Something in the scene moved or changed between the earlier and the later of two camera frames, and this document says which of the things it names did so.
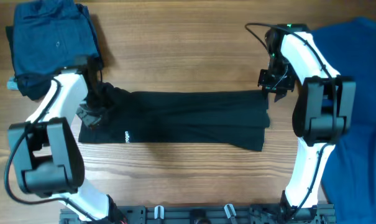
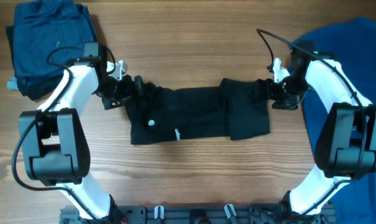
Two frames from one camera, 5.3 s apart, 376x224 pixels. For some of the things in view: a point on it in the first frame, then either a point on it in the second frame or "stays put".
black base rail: x=206 y=214 stays put
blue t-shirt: x=354 y=183 stays put
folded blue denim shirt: x=49 y=35 stays put
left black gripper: x=90 y=115 -> x=138 y=86
